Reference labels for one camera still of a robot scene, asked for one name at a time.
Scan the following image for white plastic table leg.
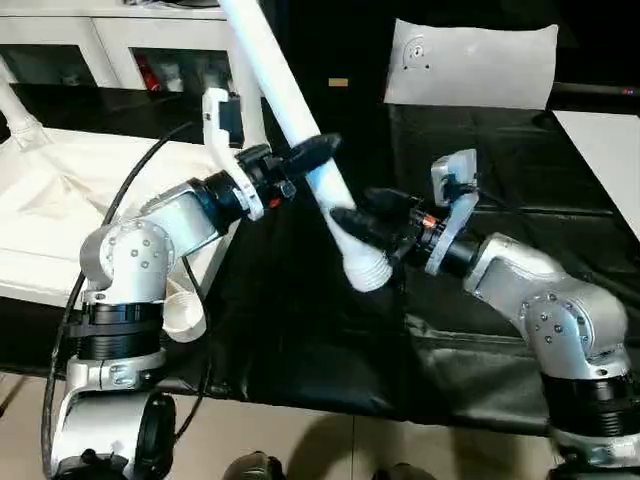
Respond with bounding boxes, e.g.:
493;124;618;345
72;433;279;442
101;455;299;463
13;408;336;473
218;0;396;295
230;47;266;151
0;52;49;149

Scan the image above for white plastic table top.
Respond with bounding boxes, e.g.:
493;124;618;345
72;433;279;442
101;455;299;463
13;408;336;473
0;127;241;346

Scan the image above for white panel with screw holes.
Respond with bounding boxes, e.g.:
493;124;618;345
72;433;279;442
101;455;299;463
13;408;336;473
383;18;560;111

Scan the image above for flat white board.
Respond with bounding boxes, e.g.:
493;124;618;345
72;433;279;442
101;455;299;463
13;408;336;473
553;109;640;224

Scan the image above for white glass-door cabinet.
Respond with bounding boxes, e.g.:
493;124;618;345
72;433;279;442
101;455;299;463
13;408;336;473
0;0;241;94

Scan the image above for black bar with red light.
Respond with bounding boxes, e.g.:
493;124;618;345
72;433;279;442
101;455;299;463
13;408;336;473
549;82;640;100

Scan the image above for dark right robot foot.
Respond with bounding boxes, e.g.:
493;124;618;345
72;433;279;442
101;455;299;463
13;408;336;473
372;462;426;480

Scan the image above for dark robot foot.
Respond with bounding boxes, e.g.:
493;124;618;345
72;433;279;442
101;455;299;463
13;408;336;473
372;462;426;480
224;452;284;480

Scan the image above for dark left robot foot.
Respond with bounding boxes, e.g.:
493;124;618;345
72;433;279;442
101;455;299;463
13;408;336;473
224;452;284;480

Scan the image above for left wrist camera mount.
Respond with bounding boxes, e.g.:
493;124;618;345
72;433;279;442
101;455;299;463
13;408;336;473
201;87;265;221

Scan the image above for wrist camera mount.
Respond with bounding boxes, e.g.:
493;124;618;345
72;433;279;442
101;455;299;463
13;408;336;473
201;87;265;221
423;148;482;276

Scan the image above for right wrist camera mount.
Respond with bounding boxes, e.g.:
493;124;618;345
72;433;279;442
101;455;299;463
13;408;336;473
423;148;482;276

